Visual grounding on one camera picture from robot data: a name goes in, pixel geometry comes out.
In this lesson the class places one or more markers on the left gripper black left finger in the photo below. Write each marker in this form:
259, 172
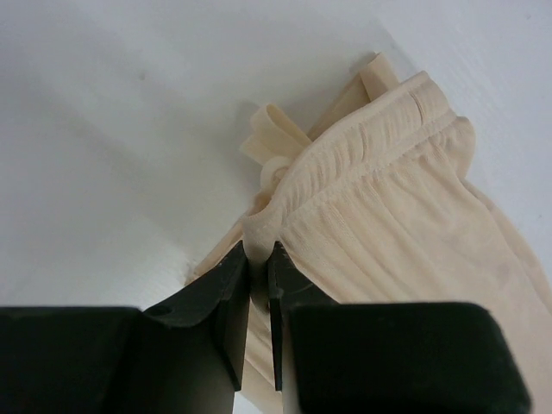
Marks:
182, 355

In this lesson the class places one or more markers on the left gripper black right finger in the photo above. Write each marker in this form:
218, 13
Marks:
427, 357

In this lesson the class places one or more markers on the beige trousers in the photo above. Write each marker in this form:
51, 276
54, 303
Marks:
373, 205

